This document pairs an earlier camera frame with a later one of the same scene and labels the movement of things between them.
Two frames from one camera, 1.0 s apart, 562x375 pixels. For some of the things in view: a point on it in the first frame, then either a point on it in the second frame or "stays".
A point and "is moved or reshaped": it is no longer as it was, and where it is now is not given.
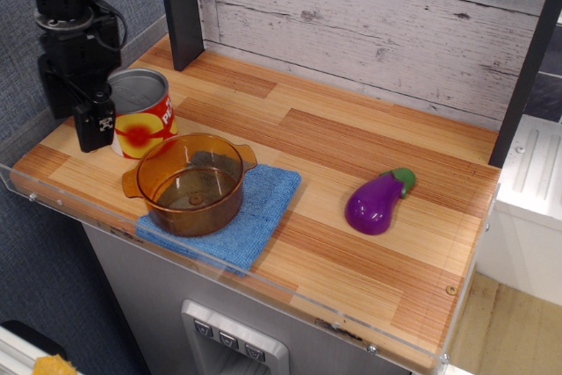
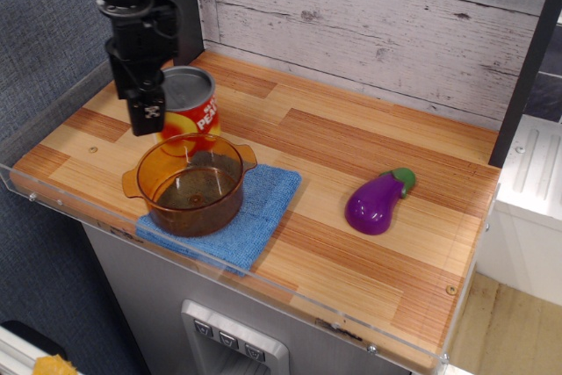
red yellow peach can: x=145 y=115 is moved or reshaped
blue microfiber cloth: x=241 y=246 stays
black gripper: x=80 y=54 to x=145 y=39
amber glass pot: x=191 y=183 stays
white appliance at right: x=521 y=243 stays
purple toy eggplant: x=372 y=205 stays
